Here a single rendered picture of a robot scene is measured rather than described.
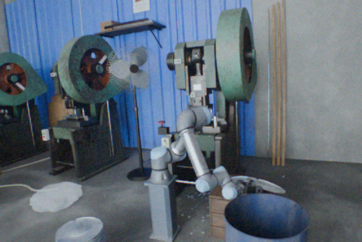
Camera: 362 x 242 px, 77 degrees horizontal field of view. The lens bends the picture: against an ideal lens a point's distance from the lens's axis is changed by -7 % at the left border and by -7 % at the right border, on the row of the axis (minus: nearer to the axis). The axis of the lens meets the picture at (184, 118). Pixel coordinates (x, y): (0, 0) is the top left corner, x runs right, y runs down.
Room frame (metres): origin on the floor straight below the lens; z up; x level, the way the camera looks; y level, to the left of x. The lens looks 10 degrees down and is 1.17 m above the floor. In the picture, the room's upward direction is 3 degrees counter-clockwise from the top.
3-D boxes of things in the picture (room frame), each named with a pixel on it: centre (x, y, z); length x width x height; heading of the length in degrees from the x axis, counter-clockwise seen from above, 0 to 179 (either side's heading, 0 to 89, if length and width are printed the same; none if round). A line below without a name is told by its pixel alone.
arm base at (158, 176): (1.66, 0.20, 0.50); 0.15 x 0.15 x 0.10
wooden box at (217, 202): (1.67, -0.39, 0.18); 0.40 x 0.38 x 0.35; 156
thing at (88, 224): (1.35, 0.71, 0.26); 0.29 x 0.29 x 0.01
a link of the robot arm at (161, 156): (1.67, 0.19, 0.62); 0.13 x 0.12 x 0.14; 126
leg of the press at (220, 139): (2.40, -0.48, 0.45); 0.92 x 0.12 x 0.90; 156
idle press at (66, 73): (3.43, 1.25, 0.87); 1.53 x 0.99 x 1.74; 154
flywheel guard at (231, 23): (2.34, -0.52, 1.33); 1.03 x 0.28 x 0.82; 156
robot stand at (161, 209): (1.66, 0.20, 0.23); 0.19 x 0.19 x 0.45; 70
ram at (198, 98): (2.35, -0.16, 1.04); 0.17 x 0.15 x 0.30; 156
